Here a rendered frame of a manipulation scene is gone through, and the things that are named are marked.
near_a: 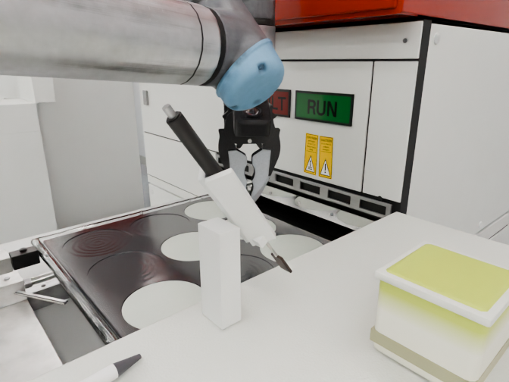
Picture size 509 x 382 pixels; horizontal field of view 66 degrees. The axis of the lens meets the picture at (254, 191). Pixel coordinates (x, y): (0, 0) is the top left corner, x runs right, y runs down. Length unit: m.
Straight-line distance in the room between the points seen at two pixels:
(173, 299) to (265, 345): 0.20
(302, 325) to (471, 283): 0.13
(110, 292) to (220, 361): 0.25
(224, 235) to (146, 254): 0.32
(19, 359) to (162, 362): 0.22
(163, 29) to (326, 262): 0.28
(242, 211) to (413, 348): 0.15
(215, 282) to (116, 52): 0.19
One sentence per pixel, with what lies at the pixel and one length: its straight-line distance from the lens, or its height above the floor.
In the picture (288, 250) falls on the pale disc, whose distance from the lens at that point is 0.60.
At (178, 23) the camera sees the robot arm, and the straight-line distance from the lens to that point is 0.36.
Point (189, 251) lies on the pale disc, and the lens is 0.60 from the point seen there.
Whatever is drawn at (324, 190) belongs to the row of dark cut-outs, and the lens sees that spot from 0.67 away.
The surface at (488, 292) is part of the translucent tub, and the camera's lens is 0.29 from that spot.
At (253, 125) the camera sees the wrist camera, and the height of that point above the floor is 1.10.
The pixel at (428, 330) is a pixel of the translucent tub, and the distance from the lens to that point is 0.29.
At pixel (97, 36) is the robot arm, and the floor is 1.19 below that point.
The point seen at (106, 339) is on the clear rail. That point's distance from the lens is 0.45.
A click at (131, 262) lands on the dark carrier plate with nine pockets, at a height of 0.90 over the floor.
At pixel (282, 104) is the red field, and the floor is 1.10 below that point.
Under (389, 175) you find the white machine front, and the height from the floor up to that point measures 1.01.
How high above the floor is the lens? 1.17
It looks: 18 degrees down
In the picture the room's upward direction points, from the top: straight up
